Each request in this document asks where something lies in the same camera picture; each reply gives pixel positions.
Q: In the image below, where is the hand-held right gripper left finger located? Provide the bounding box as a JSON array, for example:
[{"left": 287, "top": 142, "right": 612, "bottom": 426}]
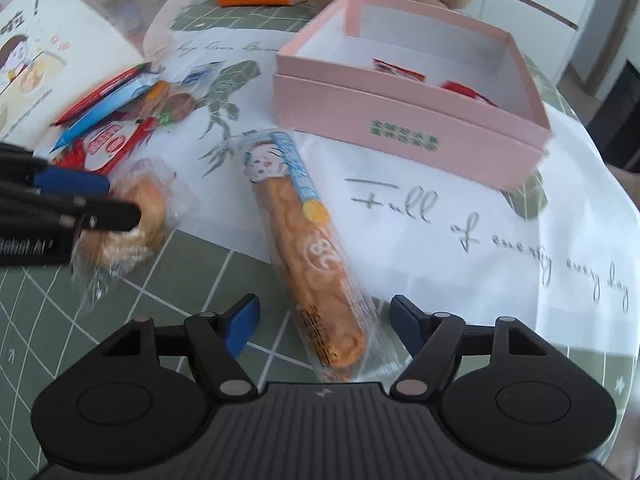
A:
[{"left": 102, "top": 293, "right": 262, "bottom": 404}]

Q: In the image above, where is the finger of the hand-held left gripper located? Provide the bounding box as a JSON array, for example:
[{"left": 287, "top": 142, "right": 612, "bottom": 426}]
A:
[
  {"left": 0, "top": 180, "right": 143, "bottom": 234},
  {"left": 0, "top": 142, "right": 112, "bottom": 197}
]

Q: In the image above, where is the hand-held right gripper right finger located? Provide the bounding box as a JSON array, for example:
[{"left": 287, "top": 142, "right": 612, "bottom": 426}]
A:
[{"left": 389, "top": 293, "right": 551, "bottom": 402}]

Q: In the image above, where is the bread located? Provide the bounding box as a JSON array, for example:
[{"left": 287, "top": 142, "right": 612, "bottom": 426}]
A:
[{"left": 70, "top": 156, "right": 198, "bottom": 291}]

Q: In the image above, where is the red packet with white label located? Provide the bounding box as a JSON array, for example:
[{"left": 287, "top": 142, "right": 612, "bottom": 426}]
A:
[{"left": 52, "top": 119, "right": 158, "bottom": 173}]

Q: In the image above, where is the long red snack packet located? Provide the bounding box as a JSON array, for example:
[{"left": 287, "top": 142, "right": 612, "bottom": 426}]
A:
[{"left": 50, "top": 61, "right": 151, "bottom": 127}]

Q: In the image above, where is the long orange snack stick packet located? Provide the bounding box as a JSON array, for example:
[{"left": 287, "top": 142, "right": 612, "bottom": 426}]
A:
[{"left": 235, "top": 127, "right": 401, "bottom": 386}]

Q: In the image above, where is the pink cardboard box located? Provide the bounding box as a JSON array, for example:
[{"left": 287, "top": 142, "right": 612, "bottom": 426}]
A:
[{"left": 272, "top": 0, "right": 553, "bottom": 192}]

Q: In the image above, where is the blue snack packet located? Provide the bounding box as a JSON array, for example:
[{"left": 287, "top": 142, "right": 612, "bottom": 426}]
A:
[{"left": 50, "top": 74, "right": 155, "bottom": 153}]

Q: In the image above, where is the brown snack in clear wrapper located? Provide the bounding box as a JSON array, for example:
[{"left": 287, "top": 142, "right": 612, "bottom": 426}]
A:
[{"left": 135, "top": 62, "right": 226, "bottom": 126}]

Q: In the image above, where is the pale plastic bag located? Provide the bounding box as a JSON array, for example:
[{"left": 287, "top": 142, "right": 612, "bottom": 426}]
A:
[{"left": 142, "top": 0, "right": 190, "bottom": 61}]

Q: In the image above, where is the small red snack packet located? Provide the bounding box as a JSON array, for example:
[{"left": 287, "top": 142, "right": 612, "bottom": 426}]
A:
[
  {"left": 440, "top": 80, "right": 501, "bottom": 109},
  {"left": 372, "top": 57, "right": 427, "bottom": 82}
]

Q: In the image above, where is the black furniture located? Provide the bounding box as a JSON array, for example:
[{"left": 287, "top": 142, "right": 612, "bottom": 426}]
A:
[{"left": 585, "top": 55, "right": 640, "bottom": 171}]

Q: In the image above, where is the white cabinet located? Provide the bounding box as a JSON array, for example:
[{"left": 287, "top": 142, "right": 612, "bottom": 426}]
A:
[{"left": 450, "top": 0, "right": 608, "bottom": 86}]

